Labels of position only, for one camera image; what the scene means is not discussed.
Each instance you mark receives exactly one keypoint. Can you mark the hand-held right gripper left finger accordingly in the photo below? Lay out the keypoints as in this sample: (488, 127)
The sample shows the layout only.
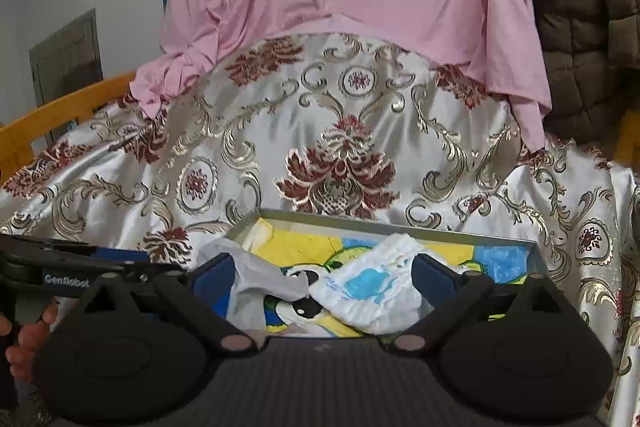
(212, 279)

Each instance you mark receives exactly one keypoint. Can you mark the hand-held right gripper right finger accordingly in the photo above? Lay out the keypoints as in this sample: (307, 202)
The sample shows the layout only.
(430, 277)

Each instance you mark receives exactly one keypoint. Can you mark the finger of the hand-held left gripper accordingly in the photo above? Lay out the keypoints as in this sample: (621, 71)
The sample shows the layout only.
(125, 255)

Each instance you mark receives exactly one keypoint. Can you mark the white grey cloth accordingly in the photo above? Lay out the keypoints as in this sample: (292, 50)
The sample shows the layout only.
(250, 277)

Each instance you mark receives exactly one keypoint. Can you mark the white blue-printed cloth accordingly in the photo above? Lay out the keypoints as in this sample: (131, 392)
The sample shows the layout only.
(370, 292)

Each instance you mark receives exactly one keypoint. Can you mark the cartoon printed box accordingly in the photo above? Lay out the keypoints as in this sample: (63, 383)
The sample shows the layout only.
(310, 247)

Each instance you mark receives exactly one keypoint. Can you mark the person's left hand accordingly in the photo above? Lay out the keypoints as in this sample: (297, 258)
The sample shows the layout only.
(30, 337)

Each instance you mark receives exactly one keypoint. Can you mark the floral satin blanket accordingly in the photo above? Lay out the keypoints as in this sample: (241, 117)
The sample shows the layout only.
(310, 132)

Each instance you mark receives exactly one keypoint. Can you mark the wooden board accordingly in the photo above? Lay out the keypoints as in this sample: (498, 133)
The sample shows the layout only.
(627, 139)

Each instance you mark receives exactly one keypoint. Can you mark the brown quilted jacket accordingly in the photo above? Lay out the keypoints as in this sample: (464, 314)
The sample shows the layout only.
(590, 32)

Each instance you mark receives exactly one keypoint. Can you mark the wooden bed rail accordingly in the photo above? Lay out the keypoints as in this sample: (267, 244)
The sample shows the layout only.
(55, 112)

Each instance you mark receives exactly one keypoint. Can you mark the grey wall door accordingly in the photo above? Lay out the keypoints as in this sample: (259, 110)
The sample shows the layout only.
(65, 57)

